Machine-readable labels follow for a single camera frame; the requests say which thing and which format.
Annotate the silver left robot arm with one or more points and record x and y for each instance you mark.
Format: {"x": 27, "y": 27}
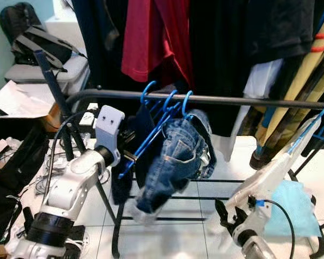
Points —
{"x": 70, "y": 189}

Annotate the red hanging garment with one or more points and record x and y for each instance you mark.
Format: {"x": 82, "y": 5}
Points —
{"x": 156, "y": 38}

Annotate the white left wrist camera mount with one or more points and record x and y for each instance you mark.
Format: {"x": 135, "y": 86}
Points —
{"x": 110, "y": 121}

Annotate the black hanging garment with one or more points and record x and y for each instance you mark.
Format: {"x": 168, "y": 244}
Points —
{"x": 237, "y": 54}

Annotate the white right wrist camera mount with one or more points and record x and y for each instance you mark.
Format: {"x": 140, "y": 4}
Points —
{"x": 251, "y": 221}

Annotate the grey black backpack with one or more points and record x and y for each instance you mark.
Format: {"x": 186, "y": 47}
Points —
{"x": 38, "y": 38}

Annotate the navy hanging garment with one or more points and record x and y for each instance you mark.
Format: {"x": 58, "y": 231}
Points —
{"x": 97, "y": 43}

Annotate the blue denim jeans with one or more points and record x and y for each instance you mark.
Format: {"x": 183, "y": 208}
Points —
{"x": 170, "y": 162}

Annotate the light blue cloth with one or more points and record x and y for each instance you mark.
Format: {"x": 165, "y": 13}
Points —
{"x": 299, "y": 205}

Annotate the black floor bag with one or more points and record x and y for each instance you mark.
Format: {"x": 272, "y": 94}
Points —
{"x": 11, "y": 172}

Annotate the blue plastic hanger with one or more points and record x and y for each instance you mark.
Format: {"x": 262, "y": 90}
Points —
{"x": 148, "y": 89}
{"x": 305, "y": 132}
{"x": 151, "y": 130}
{"x": 186, "y": 102}

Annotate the open cardboard box with paper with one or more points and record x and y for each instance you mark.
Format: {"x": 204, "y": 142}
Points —
{"x": 21, "y": 102}

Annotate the navy garment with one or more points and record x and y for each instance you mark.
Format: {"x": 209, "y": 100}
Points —
{"x": 97, "y": 43}
{"x": 121, "y": 186}

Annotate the beige rolled mat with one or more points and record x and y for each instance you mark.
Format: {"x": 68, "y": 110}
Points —
{"x": 291, "y": 81}

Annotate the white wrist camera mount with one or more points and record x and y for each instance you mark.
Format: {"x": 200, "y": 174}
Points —
{"x": 110, "y": 121}
{"x": 251, "y": 221}

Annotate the black metal clothes rack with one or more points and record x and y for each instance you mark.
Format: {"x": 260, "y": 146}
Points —
{"x": 237, "y": 100}

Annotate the light blue hanging garment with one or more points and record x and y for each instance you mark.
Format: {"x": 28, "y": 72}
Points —
{"x": 259, "y": 75}

